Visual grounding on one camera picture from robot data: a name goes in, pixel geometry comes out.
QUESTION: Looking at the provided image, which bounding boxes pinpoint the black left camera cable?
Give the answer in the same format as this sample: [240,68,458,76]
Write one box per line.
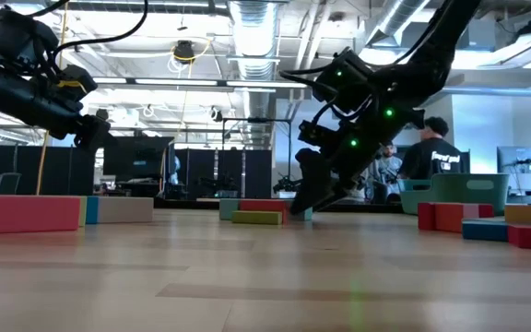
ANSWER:
[51,0,150,53]

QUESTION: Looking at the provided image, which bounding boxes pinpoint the large beige block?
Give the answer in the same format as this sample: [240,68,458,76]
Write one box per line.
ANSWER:
[97,196,155,225]

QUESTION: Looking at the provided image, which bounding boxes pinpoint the medium blue block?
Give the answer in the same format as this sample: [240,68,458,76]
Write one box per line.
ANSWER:
[461,217,511,243]

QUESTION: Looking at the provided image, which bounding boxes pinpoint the large red block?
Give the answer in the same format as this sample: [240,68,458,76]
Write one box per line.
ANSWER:
[239,198,290,226]
[0,194,82,234]

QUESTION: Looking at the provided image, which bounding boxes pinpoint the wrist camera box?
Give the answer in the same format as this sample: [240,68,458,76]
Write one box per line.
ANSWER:
[298,120,340,149]
[57,64,100,103]

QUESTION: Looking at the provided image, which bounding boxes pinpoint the large blue block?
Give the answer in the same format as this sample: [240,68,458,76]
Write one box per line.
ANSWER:
[85,196,100,226]

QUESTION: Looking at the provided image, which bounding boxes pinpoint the green plastic bin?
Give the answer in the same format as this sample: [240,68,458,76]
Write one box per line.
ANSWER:
[396,172,511,216]

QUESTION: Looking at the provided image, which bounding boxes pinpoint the grey ceiling pipe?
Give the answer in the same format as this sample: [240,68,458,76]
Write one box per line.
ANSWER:
[440,86,531,99]

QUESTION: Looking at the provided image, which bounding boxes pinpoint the grey office chair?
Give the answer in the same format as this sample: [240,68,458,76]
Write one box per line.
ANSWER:
[0,172,23,196]

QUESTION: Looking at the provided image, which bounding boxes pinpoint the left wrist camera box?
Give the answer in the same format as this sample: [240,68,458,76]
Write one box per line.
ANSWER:
[57,64,100,103]

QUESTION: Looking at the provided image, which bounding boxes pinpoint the black right camera cable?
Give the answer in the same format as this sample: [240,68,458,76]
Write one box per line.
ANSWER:
[277,64,377,124]

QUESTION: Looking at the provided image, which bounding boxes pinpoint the person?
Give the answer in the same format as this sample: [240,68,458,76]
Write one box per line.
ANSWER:
[396,115,466,181]
[370,141,404,205]

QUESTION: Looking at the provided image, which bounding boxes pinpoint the black table frame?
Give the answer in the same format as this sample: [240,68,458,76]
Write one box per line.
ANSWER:
[0,196,405,215]

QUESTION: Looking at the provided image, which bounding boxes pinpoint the large black monitor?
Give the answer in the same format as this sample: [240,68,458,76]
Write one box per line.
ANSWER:
[102,136,176,184]

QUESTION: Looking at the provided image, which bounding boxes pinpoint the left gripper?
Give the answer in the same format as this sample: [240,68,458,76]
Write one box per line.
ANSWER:
[0,72,112,151]

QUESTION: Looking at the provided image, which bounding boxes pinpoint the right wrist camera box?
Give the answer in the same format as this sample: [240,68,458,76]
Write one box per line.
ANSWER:
[298,120,340,149]

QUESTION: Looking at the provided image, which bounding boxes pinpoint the black camera cable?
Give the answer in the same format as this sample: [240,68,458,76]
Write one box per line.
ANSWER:
[51,0,150,53]
[277,64,377,124]

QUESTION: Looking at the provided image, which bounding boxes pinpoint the yellow cable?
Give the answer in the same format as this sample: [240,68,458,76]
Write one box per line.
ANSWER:
[34,0,71,196]

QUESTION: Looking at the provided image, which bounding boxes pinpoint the medium teal block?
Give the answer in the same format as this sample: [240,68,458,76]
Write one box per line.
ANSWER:
[218,198,242,221]

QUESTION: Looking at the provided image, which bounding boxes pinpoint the black round ceiling device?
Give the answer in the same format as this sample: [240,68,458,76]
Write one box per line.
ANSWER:
[172,40,196,65]

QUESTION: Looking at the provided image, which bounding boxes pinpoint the black tube frame stand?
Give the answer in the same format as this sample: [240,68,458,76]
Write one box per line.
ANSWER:
[221,117,293,199]

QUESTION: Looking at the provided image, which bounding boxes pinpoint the medium green block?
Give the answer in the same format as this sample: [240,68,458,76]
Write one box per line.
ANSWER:
[230,209,284,227]

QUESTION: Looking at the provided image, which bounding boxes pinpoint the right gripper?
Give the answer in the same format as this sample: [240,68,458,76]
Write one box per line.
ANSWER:
[290,103,386,216]

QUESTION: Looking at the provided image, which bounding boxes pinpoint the silver round ceiling duct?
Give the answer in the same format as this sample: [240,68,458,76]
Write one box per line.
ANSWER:
[365,0,432,47]
[226,0,279,149]

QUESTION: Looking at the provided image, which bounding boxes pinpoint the black partition panel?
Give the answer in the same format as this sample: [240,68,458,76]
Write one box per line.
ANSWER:
[0,145,96,197]
[175,148,274,200]

